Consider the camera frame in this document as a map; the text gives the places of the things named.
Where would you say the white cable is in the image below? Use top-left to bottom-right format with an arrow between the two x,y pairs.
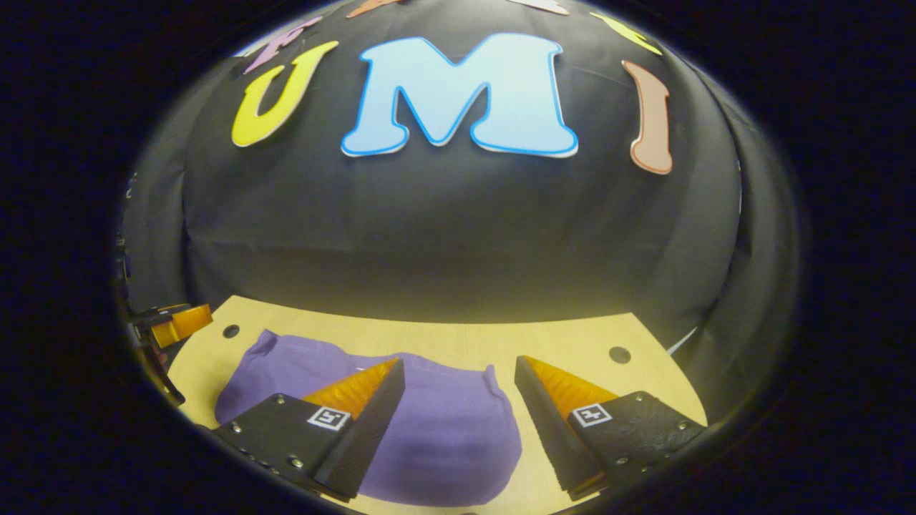
666,326 -> 699,357

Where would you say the purple button shirt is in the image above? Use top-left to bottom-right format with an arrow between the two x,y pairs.
215,329 -> 523,509

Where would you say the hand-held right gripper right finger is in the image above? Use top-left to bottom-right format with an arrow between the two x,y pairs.
514,355 -> 709,501

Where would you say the black backdrop cloth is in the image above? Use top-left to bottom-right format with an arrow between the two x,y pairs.
118,0 -> 801,423

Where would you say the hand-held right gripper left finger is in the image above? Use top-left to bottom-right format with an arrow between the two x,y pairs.
213,358 -> 407,503

